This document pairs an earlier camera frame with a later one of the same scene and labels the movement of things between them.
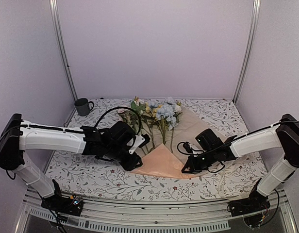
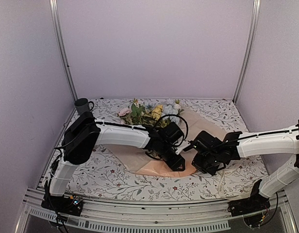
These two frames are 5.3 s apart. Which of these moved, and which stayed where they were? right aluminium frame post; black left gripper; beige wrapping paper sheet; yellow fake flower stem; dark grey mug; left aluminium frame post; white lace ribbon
Moved: yellow fake flower stem; beige wrapping paper sheet; black left gripper
Stayed: left aluminium frame post; white lace ribbon; right aluminium frame post; dark grey mug
